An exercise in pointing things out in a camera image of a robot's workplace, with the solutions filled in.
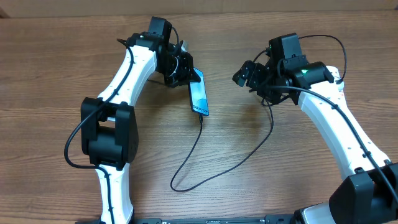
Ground black charger cable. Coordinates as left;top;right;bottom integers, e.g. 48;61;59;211
170;34;348;192

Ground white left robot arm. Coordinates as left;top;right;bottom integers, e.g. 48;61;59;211
79;17;209;223

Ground Samsung Galaxy smartphone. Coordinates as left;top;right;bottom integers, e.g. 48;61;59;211
188;68;210;116

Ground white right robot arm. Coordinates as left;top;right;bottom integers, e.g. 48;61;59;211
233;33;397;223

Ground white power strip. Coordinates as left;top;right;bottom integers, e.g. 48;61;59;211
326;65;345;99

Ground cardboard wall panel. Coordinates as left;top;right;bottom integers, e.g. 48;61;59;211
1;0;397;18

